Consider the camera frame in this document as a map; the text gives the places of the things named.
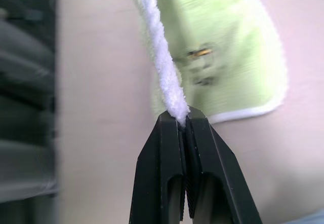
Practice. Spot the light green towel white trim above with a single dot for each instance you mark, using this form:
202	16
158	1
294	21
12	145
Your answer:
217	44

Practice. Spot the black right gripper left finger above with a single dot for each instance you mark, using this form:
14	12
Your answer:
157	163

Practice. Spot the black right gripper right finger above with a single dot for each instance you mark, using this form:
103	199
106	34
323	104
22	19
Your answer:
215	163

